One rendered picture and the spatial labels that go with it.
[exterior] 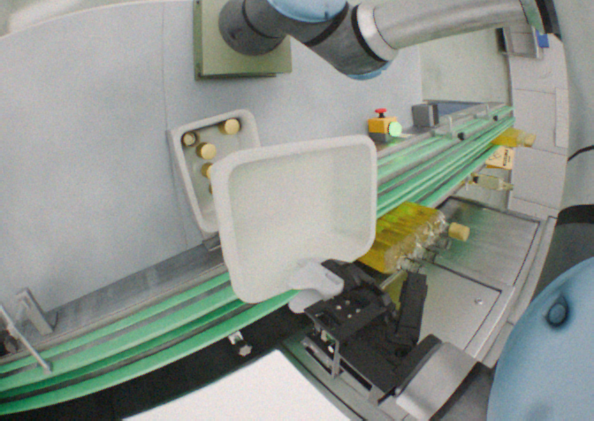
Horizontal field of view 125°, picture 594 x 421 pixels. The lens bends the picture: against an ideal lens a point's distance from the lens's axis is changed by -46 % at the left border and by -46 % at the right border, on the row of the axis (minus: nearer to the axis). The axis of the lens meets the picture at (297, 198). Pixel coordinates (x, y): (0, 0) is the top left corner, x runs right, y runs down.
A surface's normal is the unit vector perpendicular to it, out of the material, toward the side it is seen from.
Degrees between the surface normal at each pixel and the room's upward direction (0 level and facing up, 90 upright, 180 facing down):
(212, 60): 2
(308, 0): 8
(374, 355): 84
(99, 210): 0
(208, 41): 2
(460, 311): 90
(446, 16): 82
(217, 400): 90
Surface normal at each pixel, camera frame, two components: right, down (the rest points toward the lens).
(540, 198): -0.80, 0.36
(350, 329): -0.03, -0.91
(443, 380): -0.41, -0.68
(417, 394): -0.75, -0.18
